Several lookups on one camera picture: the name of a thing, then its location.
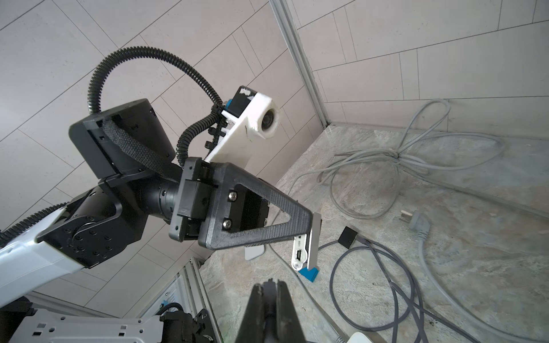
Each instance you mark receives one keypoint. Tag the small black square device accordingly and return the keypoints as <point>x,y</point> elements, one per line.
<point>347,237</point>

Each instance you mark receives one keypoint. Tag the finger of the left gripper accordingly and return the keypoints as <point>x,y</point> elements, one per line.
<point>286,219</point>

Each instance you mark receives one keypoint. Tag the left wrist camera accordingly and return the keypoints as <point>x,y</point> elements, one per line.
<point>254,118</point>

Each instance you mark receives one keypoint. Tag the white power strip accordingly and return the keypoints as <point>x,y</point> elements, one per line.
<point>359,337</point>

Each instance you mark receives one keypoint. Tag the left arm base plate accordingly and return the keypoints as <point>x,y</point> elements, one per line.
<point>21,322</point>

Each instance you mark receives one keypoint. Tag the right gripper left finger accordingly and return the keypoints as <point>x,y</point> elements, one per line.
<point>253,322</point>

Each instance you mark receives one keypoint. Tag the blue mp3 player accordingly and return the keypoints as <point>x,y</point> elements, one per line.
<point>309,274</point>

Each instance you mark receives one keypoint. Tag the small silver mp3 player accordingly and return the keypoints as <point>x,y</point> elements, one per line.
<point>306,246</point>

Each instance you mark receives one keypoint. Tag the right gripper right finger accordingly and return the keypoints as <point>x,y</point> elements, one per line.
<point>284,322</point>

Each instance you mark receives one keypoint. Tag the grey plastic holder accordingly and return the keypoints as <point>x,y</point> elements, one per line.
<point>253,252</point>

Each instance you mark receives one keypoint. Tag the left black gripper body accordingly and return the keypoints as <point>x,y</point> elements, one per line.
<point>207,189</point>

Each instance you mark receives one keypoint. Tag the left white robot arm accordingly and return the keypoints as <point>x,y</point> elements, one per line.
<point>139,172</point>

